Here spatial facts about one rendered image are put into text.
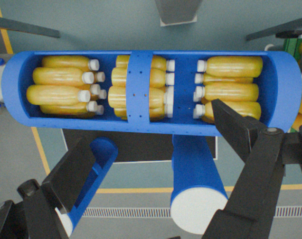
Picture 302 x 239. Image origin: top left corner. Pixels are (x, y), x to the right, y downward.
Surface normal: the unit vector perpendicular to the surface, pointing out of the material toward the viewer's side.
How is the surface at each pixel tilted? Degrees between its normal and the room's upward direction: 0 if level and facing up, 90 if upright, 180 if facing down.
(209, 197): 0
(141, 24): 0
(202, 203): 0
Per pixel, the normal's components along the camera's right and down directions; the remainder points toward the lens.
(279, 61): -0.07, -0.57
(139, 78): -0.11, -0.14
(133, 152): -0.12, 0.31
